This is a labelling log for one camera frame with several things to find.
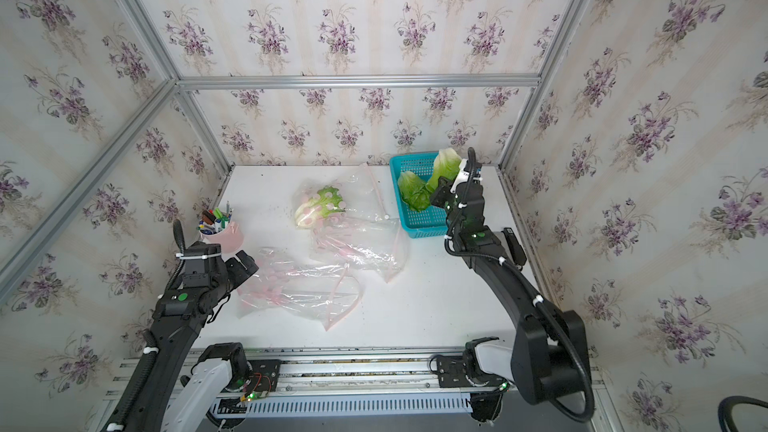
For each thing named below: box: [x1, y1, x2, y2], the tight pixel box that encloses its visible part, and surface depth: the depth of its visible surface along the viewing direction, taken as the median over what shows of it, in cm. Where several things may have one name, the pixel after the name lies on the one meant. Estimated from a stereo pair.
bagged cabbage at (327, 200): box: [295, 186, 346, 228], surface depth 100 cm
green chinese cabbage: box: [398, 171, 433, 211], surface depth 103 cm
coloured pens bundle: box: [196, 200, 233, 235], surface depth 91 cm
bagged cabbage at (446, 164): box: [426, 148, 462, 192], surface depth 85 cm
